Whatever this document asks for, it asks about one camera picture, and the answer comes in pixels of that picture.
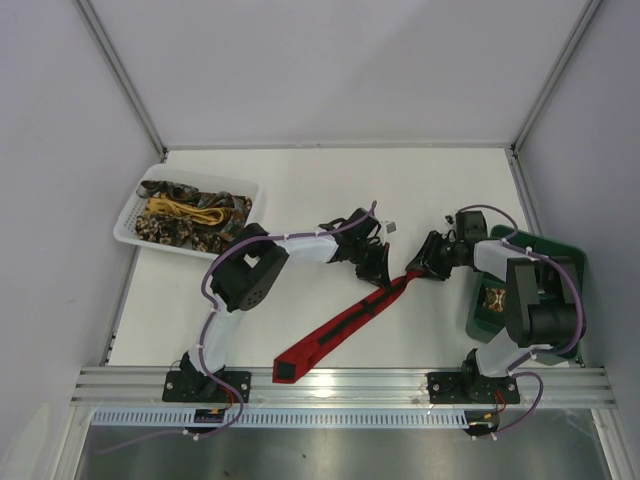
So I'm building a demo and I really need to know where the red necktie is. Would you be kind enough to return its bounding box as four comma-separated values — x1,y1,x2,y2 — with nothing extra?
272,271,424,384

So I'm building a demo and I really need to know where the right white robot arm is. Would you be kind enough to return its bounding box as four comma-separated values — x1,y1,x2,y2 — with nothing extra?
405,204,585,405

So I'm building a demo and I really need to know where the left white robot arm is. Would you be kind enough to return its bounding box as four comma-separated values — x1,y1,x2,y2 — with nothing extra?
169,208,393,402

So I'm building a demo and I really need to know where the rolled patterned tie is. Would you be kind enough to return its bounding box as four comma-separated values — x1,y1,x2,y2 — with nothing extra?
482,287,506,313

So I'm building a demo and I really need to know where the green divided organizer tray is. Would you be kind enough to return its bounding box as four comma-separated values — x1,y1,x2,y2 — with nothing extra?
471,225,587,377

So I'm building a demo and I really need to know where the dark multicolour patterned tie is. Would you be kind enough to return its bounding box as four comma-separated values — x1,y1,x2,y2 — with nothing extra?
136,180,253,250

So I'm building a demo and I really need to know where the brown floral tie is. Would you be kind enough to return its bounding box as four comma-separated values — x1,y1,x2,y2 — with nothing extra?
135,213,228,254

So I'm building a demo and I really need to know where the yellow patterned tie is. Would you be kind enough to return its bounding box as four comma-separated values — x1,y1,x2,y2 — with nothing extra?
144,197,233,226

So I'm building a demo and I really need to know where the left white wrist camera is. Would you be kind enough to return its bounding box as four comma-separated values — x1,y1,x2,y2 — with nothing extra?
381,221,397,235

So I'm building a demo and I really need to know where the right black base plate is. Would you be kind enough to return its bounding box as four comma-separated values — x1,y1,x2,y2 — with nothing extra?
426,370,520,405

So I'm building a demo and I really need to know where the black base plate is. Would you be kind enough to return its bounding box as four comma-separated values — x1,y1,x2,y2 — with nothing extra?
426,370,520,405
161,370,251,403

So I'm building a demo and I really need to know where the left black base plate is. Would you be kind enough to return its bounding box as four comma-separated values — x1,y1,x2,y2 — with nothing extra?
161,370,251,403

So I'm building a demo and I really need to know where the white slotted cable duct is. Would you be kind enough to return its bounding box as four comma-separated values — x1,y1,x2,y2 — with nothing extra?
91,407,469,429

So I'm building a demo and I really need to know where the aluminium mounting rail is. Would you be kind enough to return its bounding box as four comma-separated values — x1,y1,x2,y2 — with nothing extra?
71,366,617,409

